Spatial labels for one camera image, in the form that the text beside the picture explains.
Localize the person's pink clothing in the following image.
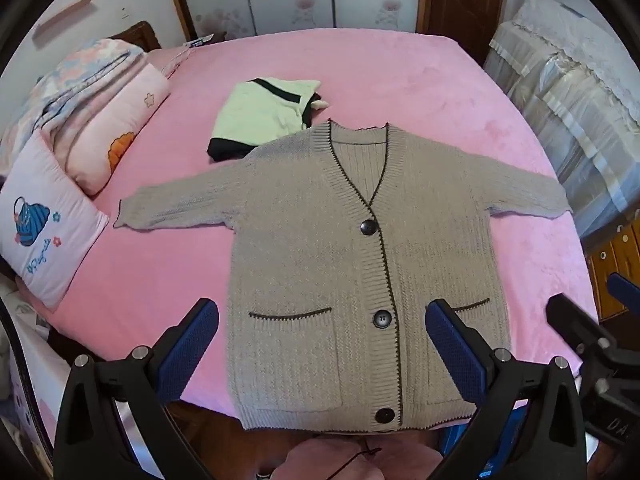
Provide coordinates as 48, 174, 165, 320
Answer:
285, 432, 446, 480

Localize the green and black garment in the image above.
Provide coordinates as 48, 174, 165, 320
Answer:
207, 77, 332, 162

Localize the orange wooden drawer cabinet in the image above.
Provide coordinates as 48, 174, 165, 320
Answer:
585, 215, 640, 321

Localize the wooden headboard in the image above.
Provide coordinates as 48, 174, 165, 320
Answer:
107, 21, 161, 53

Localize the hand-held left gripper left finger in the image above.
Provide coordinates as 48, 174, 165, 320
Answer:
52, 298, 221, 480

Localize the brown wooden door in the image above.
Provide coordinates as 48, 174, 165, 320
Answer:
417, 0, 523, 61

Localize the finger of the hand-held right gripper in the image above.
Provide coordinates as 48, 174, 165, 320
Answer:
607, 273, 640, 312
545, 294, 619, 362

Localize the pink pillow with bag print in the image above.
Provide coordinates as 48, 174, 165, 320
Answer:
0, 130, 110, 311

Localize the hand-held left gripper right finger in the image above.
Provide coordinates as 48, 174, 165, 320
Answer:
424, 298, 593, 480

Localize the pink pillow with orange print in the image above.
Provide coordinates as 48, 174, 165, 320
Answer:
50, 62, 172, 197

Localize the thin black cord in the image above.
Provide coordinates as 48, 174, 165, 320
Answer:
342, 437, 373, 480

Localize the floral folded blanket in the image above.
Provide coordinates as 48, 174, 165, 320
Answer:
0, 37, 151, 161

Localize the white lace covered furniture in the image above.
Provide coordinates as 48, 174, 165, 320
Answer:
482, 0, 640, 241

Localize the black cable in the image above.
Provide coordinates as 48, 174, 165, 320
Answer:
0, 290, 56, 466

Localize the grey knitted cardigan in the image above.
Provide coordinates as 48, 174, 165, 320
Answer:
114, 120, 575, 433

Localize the pink bed blanket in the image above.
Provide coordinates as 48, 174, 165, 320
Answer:
45, 27, 601, 431

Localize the wooden wall shelf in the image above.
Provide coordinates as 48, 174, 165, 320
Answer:
32, 0, 101, 43

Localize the blue object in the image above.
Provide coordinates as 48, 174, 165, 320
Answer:
440, 407, 526, 480

